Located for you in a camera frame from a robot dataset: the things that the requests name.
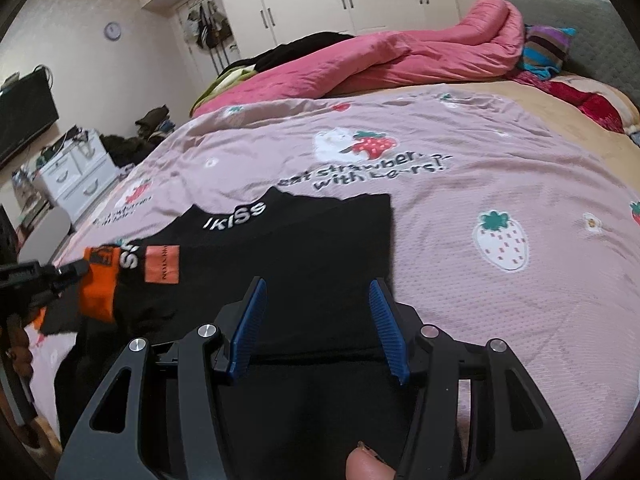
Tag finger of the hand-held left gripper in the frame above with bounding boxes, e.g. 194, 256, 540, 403
0, 281, 76, 313
17, 259, 90, 288

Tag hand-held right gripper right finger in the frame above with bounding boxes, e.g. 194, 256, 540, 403
368, 276, 596, 480

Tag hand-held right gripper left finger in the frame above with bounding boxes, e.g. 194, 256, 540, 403
55, 276, 268, 480

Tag black shorts with lettered waistband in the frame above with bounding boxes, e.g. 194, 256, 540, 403
37, 186, 466, 480

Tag black clothes pile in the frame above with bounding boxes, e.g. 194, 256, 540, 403
100, 134, 156, 167

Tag person's left hand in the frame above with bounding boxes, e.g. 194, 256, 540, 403
0, 312, 33, 378

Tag person's right hand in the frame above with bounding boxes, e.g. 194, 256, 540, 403
346, 447, 396, 480

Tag grey chair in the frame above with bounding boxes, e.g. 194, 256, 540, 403
17, 206, 71, 263

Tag cluttered tv stand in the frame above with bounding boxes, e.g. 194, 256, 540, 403
10, 167, 51, 231

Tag white drawer cabinet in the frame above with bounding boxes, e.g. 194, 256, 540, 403
37, 130, 121, 223

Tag black television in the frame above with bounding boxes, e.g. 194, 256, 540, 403
0, 66, 60, 168

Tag pink strawberry printed blanket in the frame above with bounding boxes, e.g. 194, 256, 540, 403
20, 84, 640, 480

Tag green blanket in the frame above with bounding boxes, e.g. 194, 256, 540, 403
190, 67, 258, 111

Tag pink quilt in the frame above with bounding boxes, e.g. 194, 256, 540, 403
190, 0, 526, 118

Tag hanging bags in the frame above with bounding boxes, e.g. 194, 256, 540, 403
181, 2, 233, 51

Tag black clothing heap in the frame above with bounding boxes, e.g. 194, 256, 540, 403
220, 31, 356, 78

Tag red floral blanket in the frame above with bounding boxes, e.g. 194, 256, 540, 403
505, 69, 640, 136

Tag striped pillow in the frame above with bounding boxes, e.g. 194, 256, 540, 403
517, 24, 577, 77

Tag grey quilted headboard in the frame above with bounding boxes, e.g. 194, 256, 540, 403
480, 0, 640, 111

